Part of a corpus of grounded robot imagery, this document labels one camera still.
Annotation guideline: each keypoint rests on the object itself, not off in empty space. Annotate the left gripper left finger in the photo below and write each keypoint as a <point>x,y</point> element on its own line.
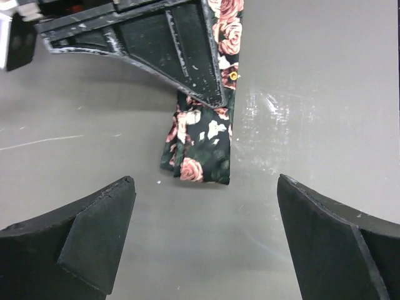
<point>72,252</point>

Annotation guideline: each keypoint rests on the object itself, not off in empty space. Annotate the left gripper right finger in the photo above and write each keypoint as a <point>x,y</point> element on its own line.
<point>337,251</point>

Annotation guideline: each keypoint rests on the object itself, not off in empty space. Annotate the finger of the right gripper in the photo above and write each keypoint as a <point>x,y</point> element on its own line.
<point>173,40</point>

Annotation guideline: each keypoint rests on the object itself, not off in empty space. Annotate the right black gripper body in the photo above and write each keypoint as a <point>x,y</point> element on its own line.
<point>20,33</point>

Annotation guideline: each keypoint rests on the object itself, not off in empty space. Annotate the pink floral dark tie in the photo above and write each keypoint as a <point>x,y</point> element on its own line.
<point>198,146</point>

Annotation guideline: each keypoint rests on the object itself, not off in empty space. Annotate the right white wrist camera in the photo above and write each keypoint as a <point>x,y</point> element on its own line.
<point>3,34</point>

